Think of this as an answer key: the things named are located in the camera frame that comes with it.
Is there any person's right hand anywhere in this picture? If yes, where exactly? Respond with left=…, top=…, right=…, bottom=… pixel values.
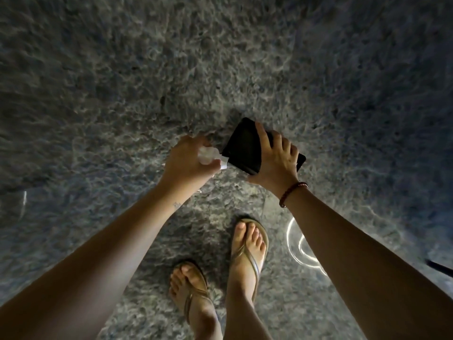
left=247, top=122, right=302, bottom=199

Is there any person's left hand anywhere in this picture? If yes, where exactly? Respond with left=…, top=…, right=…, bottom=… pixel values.
left=160, top=133, right=223, bottom=199

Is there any tissue green chair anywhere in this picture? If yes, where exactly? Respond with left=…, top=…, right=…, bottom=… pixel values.
left=197, top=146, right=222, bottom=166

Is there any small black tray box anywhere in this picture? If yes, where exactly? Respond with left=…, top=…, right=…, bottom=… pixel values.
left=220, top=117, right=307, bottom=176

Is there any person's right forearm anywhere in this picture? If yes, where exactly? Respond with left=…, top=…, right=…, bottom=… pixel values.
left=285, top=187, right=453, bottom=340

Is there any person's right foot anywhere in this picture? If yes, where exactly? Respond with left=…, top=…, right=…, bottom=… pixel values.
left=226, top=221, right=267, bottom=301

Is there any person's foot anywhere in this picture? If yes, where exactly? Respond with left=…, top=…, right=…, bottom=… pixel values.
left=169, top=262, right=215, bottom=330
left=226, top=221, right=267, bottom=301

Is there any person's left foot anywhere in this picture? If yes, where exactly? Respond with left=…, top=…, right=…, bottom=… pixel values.
left=169, top=262, right=215, bottom=330

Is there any person's right leg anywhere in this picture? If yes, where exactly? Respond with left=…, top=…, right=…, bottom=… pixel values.
left=223, top=290, right=274, bottom=340

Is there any person's leg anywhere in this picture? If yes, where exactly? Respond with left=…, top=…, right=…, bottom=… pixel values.
left=223, top=290, right=274, bottom=340
left=192, top=304, right=224, bottom=340

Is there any person's left leg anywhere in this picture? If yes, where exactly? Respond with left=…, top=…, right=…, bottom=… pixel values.
left=192, top=304, right=224, bottom=340

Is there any brown right sandal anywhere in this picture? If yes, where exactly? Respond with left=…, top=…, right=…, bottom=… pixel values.
left=228, top=217, right=269, bottom=303

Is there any brown sandal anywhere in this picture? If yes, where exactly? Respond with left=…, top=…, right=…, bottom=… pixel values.
left=228, top=217, right=269, bottom=303
left=168, top=259, right=217, bottom=326

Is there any brown left sandal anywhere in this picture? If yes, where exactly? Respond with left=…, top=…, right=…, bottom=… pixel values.
left=168, top=259, right=217, bottom=326

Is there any red bead bracelet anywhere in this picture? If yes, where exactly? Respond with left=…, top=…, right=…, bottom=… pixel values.
left=278, top=181, right=309, bottom=209

